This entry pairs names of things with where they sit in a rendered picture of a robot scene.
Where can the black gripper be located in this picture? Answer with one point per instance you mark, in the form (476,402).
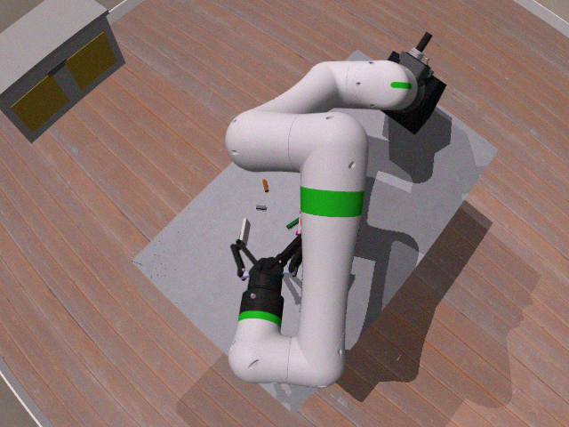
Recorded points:
(268,265)

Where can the green rod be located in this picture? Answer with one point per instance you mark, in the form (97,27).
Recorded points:
(292,223)

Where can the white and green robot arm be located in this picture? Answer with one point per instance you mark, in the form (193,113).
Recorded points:
(330,151)

